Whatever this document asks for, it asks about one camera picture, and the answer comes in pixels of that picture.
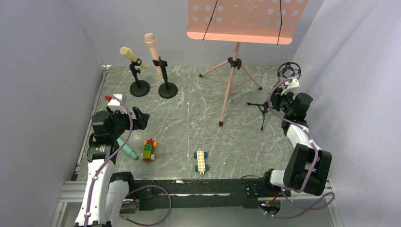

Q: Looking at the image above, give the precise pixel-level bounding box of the mint green toy microphone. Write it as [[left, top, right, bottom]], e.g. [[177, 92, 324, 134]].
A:
[[117, 137, 139, 160]]

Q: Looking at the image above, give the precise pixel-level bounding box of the black shock mount stand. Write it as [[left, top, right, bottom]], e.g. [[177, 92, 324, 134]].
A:
[[247, 61, 301, 131]]

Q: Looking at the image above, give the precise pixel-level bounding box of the black round-base mic stand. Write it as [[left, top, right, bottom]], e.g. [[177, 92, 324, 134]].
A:
[[153, 57, 178, 99]]

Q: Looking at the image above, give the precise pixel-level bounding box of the yellow toy microphone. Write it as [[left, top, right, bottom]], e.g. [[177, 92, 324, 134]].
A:
[[120, 46, 148, 69]]

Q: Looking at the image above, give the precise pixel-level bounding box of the pink toy microphone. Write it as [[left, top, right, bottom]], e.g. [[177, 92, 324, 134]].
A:
[[144, 33, 160, 61]]

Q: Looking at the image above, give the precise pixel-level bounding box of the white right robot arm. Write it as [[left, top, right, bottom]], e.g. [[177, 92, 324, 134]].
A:
[[262, 92, 332, 196]]

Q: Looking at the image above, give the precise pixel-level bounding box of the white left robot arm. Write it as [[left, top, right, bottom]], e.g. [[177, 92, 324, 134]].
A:
[[74, 107, 150, 227]]

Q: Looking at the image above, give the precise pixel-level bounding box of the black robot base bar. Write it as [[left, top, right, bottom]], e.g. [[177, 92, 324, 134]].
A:
[[123, 178, 279, 211]]

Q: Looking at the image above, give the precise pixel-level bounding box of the pink music stand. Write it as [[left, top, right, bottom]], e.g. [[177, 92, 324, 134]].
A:
[[187, 0, 308, 126]]

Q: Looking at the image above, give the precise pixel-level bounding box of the colourful toy brick car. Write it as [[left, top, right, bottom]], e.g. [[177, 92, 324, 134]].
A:
[[141, 138, 157, 163]]

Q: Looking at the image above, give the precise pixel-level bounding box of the white blue toy brick car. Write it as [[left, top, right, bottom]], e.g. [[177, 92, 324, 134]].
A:
[[193, 149, 209, 175]]

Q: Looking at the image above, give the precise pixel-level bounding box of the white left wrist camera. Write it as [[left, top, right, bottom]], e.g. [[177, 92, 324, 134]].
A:
[[104, 94, 127, 113]]

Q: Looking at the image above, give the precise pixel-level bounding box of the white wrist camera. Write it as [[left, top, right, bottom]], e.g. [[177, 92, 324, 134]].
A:
[[104, 94, 127, 113], [280, 78, 300, 96]]

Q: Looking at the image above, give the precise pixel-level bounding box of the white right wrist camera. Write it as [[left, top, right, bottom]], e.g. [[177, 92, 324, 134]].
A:
[[280, 78, 300, 96]]

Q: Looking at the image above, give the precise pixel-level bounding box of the aluminium frame rail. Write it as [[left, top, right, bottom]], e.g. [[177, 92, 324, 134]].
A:
[[50, 65, 110, 227]]

